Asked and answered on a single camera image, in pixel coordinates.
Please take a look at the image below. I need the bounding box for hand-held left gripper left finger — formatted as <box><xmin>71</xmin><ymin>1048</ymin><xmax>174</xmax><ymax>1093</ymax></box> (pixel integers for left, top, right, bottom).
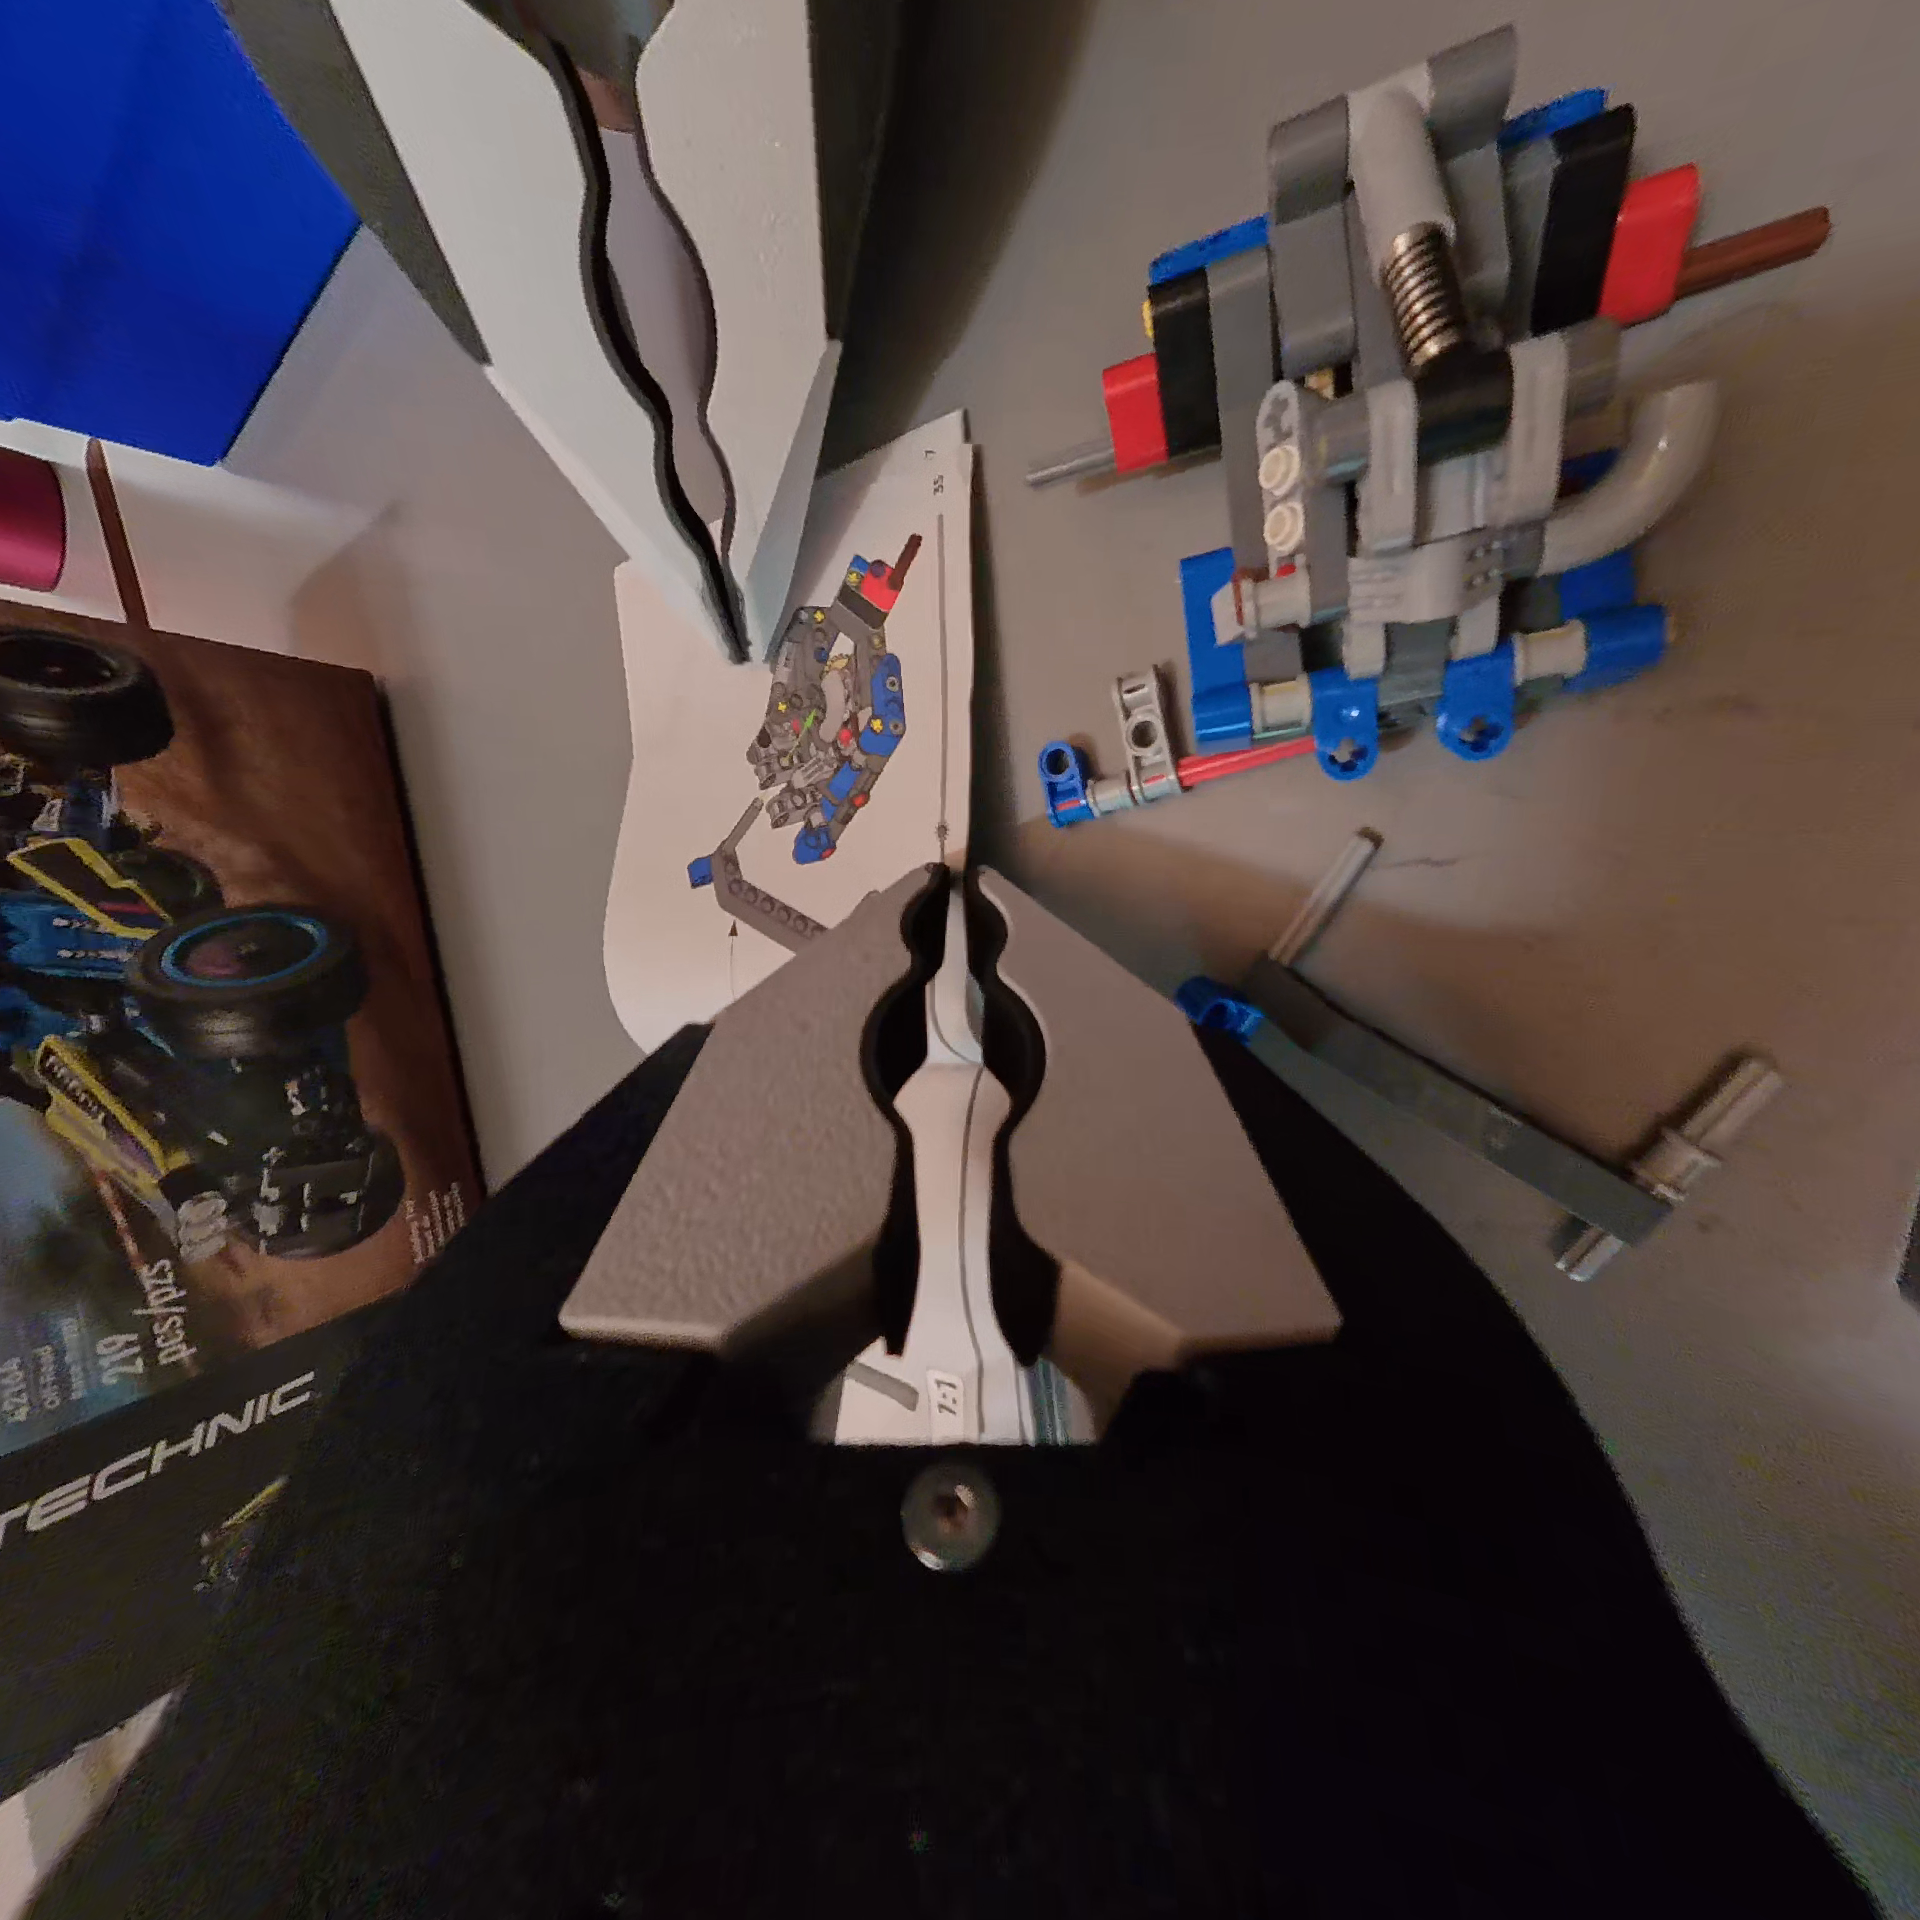
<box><xmin>560</xmin><ymin>865</ymin><xmax>950</xmax><ymax>1359</ymax></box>

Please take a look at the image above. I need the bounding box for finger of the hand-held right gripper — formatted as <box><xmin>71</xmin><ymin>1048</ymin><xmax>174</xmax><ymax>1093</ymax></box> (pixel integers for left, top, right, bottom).
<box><xmin>329</xmin><ymin>0</ymin><xmax>750</xmax><ymax>662</ymax></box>
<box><xmin>638</xmin><ymin>0</ymin><xmax>846</xmax><ymax>625</ymax></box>

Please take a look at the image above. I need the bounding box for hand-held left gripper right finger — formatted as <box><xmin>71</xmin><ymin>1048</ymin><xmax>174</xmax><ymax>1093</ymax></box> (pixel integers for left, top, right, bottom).
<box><xmin>959</xmin><ymin>865</ymin><xmax>1342</xmax><ymax>1369</ymax></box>

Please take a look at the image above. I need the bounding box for grey lego beam with pins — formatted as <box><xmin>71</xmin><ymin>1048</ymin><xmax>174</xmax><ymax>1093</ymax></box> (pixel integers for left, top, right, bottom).
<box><xmin>1174</xmin><ymin>829</ymin><xmax>1787</xmax><ymax>1284</ymax></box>

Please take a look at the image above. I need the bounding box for lego instruction booklet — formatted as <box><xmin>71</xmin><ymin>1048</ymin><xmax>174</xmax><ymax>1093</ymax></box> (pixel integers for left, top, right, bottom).
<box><xmin>603</xmin><ymin>405</ymin><xmax>1097</xmax><ymax>1448</ymax></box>

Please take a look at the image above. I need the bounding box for partly built lego model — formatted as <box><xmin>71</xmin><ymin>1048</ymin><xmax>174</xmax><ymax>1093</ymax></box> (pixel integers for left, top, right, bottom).
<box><xmin>1025</xmin><ymin>22</ymin><xmax>1836</xmax><ymax>829</ymax></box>

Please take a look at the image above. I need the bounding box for lego set cardboard box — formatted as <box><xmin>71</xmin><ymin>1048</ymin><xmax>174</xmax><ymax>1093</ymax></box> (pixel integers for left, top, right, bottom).
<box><xmin>0</xmin><ymin>592</ymin><xmax>489</xmax><ymax>1794</ymax></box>

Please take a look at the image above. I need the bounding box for blue plastic bin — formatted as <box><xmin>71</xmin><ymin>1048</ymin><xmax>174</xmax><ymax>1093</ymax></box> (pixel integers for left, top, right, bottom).
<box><xmin>0</xmin><ymin>0</ymin><xmax>366</xmax><ymax>470</ymax></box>

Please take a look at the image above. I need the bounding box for magenta bar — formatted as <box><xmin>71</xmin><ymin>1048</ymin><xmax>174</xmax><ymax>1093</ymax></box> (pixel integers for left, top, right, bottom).
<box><xmin>0</xmin><ymin>454</ymin><xmax>73</xmax><ymax>590</ymax></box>

